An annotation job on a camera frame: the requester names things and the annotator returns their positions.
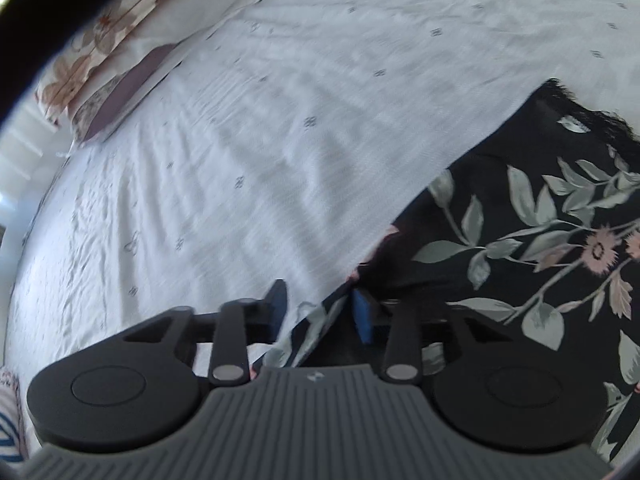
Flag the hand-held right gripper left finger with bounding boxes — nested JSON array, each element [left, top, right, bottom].
[[122, 280, 290, 387]]

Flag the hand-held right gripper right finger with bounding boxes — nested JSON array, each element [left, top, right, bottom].
[[351, 287, 507, 387]]

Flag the black floral pants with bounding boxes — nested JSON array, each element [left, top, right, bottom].
[[260, 78, 640, 467]]

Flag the white patterned bed sheet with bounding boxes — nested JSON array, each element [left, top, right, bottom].
[[0, 0, 640, 411]]

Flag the floral folded cloth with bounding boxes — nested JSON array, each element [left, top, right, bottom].
[[72, 44, 185, 144]]

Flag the blue striped pillow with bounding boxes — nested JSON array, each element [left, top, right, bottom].
[[0, 367, 27, 464]]

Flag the white sheer curtain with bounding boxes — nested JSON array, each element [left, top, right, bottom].
[[0, 92, 76, 223]]

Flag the floral print pillow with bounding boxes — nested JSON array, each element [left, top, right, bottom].
[[35, 0, 253, 127]]

